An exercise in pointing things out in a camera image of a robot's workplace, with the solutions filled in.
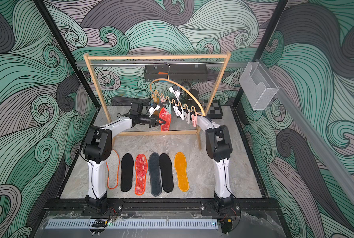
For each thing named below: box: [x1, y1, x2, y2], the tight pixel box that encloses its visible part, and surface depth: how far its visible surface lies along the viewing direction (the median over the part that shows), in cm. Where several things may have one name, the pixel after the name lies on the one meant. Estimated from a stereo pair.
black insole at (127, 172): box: [120, 152, 134, 192], surface depth 87 cm
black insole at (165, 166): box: [159, 152, 175, 193], surface depth 87 cm
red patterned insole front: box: [106, 149, 120, 190], surface depth 85 cm
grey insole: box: [147, 152, 163, 197], surface depth 86 cm
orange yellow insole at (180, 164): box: [174, 151, 190, 192], surface depth 87 cm
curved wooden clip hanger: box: [150, 74, 207, 127], surface depth 73 cm
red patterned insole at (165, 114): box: [159, 107, 172, 131], surface depth 89 cm
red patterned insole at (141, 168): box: [134, 153, 148, 196], surface depth 86 cm
